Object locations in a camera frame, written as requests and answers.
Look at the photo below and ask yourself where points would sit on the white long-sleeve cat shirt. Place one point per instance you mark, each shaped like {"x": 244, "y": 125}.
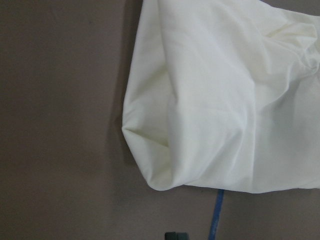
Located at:
{"x": 224, "y": 94}

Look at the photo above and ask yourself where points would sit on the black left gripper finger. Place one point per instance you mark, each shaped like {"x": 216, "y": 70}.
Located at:
{"x": 175, "y": 236}

